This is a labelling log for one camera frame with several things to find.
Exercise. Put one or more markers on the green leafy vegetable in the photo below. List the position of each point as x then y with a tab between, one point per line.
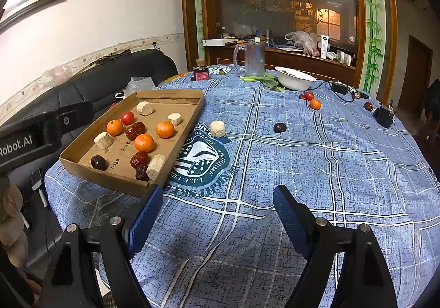
261	79

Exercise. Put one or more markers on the black power adapter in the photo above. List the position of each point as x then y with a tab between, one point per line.
338	87

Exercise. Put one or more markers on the small electronic parts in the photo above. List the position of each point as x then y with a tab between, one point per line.
357	93

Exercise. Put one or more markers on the dark red jar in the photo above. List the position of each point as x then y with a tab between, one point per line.
201	73

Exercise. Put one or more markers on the pale round food chunk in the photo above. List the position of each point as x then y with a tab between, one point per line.
103	140
156	166
144	108
174	118
217	128

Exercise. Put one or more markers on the orange mandarin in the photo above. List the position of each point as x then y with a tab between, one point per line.
315	104
165	129
114	127
144	142

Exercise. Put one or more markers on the red tomato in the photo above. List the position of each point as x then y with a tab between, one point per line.
309	95
127	117

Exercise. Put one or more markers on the person's left hand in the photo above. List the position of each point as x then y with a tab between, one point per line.
12	222

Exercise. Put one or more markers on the white bowl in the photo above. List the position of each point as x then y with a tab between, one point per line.
295	78

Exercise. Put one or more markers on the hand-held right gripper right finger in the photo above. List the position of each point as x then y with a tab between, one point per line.
290	222

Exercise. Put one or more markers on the wide bamboo print panel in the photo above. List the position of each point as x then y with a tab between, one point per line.
373	19

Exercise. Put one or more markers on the narrow bamboo print panel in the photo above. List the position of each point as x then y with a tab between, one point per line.
198	2

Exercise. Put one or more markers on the brown cardboard box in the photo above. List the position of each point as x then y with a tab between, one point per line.
120	149

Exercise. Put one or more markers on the white plastic bag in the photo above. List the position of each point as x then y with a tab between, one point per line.
302	40

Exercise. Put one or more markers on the brown wooden door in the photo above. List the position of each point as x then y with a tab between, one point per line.
416	74

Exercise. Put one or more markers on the black leather sofa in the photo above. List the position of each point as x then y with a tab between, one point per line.
103	81

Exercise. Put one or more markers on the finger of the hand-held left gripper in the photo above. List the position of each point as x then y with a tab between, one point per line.
75	117

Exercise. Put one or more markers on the wooden counter ledge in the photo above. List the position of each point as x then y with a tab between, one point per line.
309	64

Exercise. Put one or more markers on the flat white box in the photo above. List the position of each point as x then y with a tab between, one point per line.
220	42

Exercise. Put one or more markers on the white tube box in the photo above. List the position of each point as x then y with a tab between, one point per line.
323	47

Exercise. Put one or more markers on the clear plastic bag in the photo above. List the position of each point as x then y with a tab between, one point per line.
137	85

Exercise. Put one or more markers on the clear glass pitcher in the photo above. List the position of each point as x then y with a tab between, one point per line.
254	60

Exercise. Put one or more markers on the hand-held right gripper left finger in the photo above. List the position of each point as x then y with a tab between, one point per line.
146	225

